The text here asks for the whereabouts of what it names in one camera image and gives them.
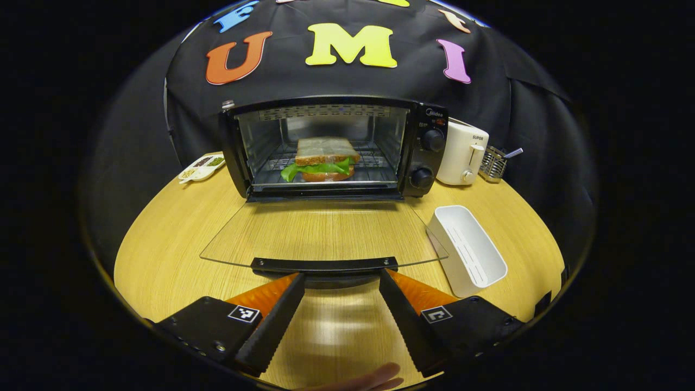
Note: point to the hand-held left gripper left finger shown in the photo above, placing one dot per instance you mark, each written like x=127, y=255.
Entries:
x=277, y=320

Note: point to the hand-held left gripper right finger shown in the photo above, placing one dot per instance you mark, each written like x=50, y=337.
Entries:
x=404, y=317

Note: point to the black electric oven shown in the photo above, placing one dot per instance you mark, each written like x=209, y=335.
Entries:
x=429, y=157

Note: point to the lettuce bread sandwich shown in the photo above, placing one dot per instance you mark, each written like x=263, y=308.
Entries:
x=326, y=149

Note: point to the white plastic tray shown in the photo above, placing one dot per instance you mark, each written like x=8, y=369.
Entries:
x=467, y=250

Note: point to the white toaster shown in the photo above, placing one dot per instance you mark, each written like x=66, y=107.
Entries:
x=459, y=157

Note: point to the white divided seasoning dish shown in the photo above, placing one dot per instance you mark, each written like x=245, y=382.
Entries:
x=202, y=168

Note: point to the metal spoon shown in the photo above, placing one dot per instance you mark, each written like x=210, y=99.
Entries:
x=515, y=152

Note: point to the black backdrop cloth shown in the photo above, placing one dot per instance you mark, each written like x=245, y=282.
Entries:
x=326, y=81

